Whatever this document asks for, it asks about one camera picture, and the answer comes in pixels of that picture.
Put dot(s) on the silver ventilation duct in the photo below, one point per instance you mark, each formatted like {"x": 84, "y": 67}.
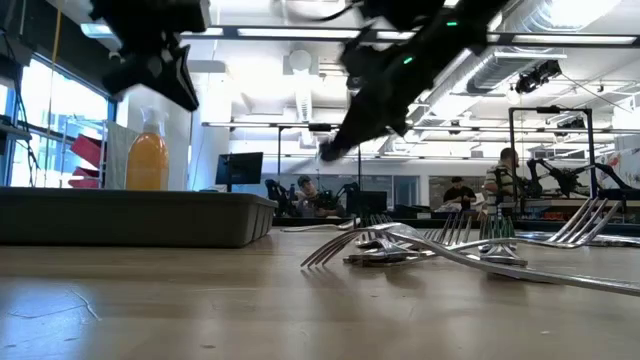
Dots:
{"x": 500, "y": 70}

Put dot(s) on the black ceiling spotlight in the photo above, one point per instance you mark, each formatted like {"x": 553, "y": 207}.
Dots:
{"x": 537, "y": 77}

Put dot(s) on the person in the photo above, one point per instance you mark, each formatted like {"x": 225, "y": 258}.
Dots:
{"x": 459, "y": 194}
{"x": 306, "y": 192}
{"x": 500, "y": 182}

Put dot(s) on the black distant equipment box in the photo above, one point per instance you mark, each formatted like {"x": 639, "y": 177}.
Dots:
{"x": 367, "y": 202}

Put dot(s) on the tall black rig frame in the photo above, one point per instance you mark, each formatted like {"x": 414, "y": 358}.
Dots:
{"x": 550, "y": 109}

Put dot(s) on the grey plastic cutlery tray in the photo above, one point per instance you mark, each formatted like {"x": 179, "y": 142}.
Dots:
{"x": 125, "y": 220}

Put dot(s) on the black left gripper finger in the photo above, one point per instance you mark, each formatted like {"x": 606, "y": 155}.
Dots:
{"x": 177, "y": 80}
{"x": 127, "y": 77}

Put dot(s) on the white round ceiling speaker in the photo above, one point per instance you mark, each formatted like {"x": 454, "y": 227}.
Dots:
{"x": 300, "y": 62}

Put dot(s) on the small red storage bin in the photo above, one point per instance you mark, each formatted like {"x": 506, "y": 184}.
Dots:
{"x": 87, "y": 150}
{"x": 82, "y": 180}

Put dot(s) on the black aluminium table frame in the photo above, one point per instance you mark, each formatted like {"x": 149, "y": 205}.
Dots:
{"x": 631, "y": 226}

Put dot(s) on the orange liquid spray bottle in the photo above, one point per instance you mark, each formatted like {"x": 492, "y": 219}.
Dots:
{"x": 147, "y": 160}

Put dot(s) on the colourful wall poster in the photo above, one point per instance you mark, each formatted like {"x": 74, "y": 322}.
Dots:
{"x": 625, "y": 165}

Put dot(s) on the wide black rig frame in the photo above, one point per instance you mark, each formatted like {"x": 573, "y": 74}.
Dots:
{"x": 320, "y": 127}

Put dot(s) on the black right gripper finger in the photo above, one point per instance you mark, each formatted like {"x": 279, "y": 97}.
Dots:
{"x": 370, "y": 125}

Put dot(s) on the wooden distant table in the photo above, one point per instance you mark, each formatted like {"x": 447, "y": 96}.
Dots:
{"x": 535, "y": 204}

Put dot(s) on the black distant robot arm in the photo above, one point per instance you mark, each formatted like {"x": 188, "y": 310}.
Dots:
{"x": 565, "y": 177}
{"x": 277, "y": 197}
{"x": 615, "y": 175}
{"x": 345, "y": 192}

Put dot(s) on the black computer monitor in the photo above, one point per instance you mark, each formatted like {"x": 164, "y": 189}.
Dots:
{"x": 239, "y": 169}

